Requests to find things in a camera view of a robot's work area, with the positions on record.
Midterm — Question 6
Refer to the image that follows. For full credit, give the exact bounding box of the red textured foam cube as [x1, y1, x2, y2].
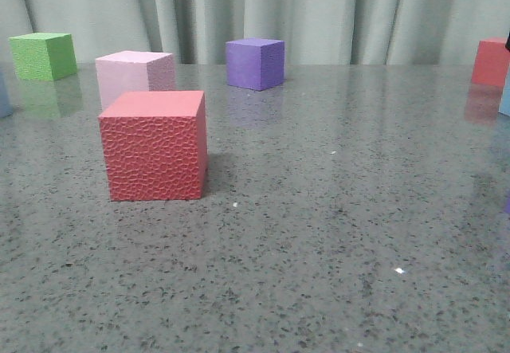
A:
[98, 90, 208, 201]

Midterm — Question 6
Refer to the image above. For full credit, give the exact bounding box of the dark purple foam cube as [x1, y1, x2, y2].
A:
[226, 38, 285, 91]

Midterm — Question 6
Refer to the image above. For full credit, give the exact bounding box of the green foam cube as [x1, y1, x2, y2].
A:
[9, 33, 77, 80]

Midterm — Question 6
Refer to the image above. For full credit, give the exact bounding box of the light blue foam cube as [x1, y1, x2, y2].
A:
[0, 74, 13, 118]
[498, 85, 510, 116]

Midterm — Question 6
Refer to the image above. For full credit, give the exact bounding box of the pink foam cube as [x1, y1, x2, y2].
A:
[95, 50, 176, 109]

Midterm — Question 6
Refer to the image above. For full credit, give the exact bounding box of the red foam cube far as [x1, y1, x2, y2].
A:
[471, 37, 509, 88]

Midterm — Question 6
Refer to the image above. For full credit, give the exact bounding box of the grey-green curtain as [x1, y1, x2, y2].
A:
[1, 0, 509, 65]

